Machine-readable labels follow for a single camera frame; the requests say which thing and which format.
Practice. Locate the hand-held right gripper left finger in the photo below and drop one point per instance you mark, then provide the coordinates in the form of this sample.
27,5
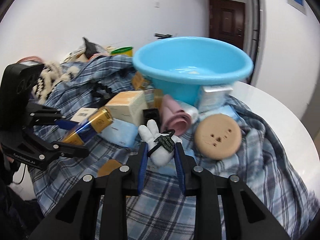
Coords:
142,162

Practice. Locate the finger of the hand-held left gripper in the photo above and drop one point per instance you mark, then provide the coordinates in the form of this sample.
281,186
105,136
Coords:
65,124
72,151

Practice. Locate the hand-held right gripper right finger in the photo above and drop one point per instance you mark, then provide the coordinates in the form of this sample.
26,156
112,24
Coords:
179,165

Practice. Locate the gold and blue box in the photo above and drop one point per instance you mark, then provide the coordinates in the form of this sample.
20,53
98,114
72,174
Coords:
95,122

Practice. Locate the cream cardboard box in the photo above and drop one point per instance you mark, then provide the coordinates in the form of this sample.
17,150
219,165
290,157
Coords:
127,105

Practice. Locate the light blue plastic basin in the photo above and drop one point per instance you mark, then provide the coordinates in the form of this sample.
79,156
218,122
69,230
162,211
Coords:
190,62

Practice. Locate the white flat barcode box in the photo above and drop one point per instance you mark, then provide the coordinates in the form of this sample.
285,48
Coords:
83,113

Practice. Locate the amber soap box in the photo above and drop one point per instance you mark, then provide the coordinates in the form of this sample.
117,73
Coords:
110,168

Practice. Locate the light blue tissue packet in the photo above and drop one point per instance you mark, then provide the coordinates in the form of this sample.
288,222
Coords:
120,133
228,111

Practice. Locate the white and black fuzzy knit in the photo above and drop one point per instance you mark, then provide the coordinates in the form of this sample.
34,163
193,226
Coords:
50,80

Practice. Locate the pink object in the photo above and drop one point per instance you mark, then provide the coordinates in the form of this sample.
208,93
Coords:
30,59

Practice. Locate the tan round pad with holes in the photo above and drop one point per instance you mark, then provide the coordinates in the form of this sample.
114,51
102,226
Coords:
217,137

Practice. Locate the small black cup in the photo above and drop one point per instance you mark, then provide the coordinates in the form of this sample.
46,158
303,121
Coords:
150,116

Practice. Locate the blue plaid cloth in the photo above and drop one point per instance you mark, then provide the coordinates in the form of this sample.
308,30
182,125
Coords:
162,212

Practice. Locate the pink rolled bags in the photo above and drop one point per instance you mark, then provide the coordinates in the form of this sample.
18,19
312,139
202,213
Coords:
172,115

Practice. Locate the white plastic roll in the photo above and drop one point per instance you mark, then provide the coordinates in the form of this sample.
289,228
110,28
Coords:
193,112

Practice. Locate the small white carton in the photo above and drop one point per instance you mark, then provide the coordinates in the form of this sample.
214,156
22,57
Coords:
149,98

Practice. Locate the small orange carton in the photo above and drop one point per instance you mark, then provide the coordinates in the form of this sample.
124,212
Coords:
159,98

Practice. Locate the white and blue carton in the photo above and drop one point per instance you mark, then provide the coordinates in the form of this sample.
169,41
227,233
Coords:
215,96

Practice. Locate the black plastic bag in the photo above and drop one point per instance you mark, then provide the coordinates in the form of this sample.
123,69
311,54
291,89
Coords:
90,48

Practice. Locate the green and yellow tub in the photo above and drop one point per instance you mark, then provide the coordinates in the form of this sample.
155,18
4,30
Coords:
122,51

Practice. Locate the black bicycle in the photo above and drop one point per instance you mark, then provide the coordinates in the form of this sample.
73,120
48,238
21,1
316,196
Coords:
163,35

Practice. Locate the brown entrance door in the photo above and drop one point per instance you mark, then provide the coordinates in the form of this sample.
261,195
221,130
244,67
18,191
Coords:
226,22

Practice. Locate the black framed glass door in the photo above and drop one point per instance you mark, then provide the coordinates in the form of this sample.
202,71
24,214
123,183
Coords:
255,35

